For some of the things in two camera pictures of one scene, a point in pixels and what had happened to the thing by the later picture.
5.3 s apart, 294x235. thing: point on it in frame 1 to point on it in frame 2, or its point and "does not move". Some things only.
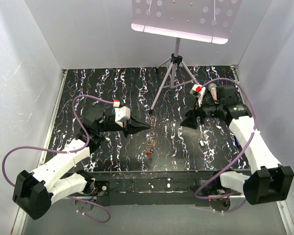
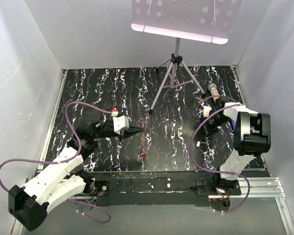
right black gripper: x=190 y=120 to x=206 y=131
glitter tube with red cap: x=152 y=137 to x=146 y=140
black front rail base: x=142 y=188 does not move
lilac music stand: x=208 y=21 does not move
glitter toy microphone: x=212 y=87 does not move
